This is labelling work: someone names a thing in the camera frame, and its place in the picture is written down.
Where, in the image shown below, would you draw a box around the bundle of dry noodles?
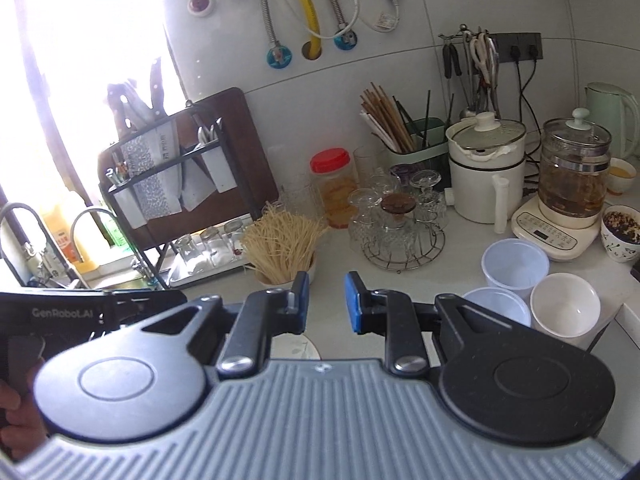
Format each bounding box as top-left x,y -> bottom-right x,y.
241,201 -> 329,283

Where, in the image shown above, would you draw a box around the white kettle heating base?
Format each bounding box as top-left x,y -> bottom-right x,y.
511,195 -> 602,262

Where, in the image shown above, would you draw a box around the person's left hand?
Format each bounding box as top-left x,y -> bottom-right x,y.
0,376 -> 49,434

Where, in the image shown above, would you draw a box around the white electric cooking pot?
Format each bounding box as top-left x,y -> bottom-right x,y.
444,112 -> 527,234

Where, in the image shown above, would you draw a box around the bundle of black chopsticks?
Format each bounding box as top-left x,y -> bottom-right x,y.
395,90 -> 434,152

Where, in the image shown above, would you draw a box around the hanging scissors and utensils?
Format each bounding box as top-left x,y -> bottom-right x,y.
467,31 -> 499,84

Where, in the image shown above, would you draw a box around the patterned blade kitchen knife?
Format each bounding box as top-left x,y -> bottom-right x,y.
107,80 -> 184,222

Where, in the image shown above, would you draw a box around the brown round lid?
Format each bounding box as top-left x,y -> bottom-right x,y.
380,195 -> 417,217

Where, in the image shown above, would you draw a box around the small bowl of yellow liquid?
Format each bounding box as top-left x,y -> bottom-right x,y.
607,157 -> 639,197

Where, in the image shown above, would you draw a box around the white ceramic bowl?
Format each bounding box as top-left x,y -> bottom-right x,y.
530,272 -> 602,352

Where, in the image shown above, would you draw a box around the dark faucet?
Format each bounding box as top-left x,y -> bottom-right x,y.
0,202 -> 52,282

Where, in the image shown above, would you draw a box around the white drip tray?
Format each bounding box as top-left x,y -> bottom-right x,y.
167,249 -> 252,289

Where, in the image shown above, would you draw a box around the metal flexible hose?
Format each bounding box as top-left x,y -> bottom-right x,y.
314,0 -> 352,42
219,0 -> 282,57

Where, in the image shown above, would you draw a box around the translucent plastic bowl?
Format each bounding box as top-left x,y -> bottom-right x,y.
462,287 -> 532,332
481,238 -> 551,302

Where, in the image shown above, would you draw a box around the small drinking glass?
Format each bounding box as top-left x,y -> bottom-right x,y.
224,220 -> 247,254
200,226 -> 227,262
175,234 -> 202,267

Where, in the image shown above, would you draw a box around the glass kettle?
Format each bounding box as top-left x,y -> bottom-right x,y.
539,107 -> 613,229

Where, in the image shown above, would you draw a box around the green chopstick holder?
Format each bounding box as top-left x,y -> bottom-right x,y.
387,117 -> 449,172

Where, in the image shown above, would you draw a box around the white leaf print plate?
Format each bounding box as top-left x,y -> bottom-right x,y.
271,335 -> 322,361

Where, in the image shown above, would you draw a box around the black knife rack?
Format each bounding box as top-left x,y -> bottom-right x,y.
97,102 -> 227,291

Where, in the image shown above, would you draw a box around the pale green kettle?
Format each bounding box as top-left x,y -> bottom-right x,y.
585,82 -> 640,162

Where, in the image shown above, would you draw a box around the plastic jar with red lid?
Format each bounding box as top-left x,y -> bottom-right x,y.
310,148 -> 359,230

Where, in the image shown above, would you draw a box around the brown cutting board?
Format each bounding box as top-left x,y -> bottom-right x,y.
97,87 -> 279,232

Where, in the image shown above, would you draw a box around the patterned cup with dark contents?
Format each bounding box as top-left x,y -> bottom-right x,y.
600,204 -> 640,264

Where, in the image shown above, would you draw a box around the dark wall power strip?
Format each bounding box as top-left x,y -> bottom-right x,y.
487,32 -> 543,64

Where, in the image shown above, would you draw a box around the orange bottle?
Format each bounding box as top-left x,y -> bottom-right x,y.
42,209 -> 84,267

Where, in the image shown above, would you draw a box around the black handled kitchen tool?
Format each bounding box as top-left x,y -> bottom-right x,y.
442,42 -> 462,79

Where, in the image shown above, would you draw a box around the metal hook rail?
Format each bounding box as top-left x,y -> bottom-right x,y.
439,24 -> 494,42

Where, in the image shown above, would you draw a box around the white noodle bowl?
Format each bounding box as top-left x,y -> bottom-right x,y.
255,257 -> 317,287

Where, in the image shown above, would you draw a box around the yellow hose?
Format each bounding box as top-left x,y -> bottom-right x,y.
285,0 -> 324,59

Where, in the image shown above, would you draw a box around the bundle of wooden chopsticks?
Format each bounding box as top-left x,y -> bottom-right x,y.
360,82 -> 417,154

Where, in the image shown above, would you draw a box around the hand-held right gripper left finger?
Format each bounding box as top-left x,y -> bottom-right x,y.
122,270 -> 311,381

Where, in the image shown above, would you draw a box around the black power cables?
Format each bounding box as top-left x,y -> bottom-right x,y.
510,57 -> 542,131

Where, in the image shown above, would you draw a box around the group of cut glass cups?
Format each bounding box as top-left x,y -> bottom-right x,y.
347,167 -> 449,257

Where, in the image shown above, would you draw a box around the green bottle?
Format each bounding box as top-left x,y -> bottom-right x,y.
102,210 -> 129,247

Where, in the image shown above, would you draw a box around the plain blade kitchen knife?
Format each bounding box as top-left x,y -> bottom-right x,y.
197,120 -> 236,195
177,157 -> 208,213

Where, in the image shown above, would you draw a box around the clear glass tumbler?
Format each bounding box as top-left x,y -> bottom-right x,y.
267,145 -> 314,207
352,146 -> 389,192

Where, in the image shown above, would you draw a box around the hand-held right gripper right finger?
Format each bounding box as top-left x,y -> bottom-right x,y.
344,270 -> 526,378

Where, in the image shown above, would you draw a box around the chrome faucet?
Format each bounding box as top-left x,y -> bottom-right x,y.
69,207 -> 152,291

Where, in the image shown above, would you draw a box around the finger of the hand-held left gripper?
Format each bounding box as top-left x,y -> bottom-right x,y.
107,287 -> 189,329

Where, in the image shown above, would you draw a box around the wire cup rack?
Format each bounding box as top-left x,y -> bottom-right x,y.
362,225 -> 447,274

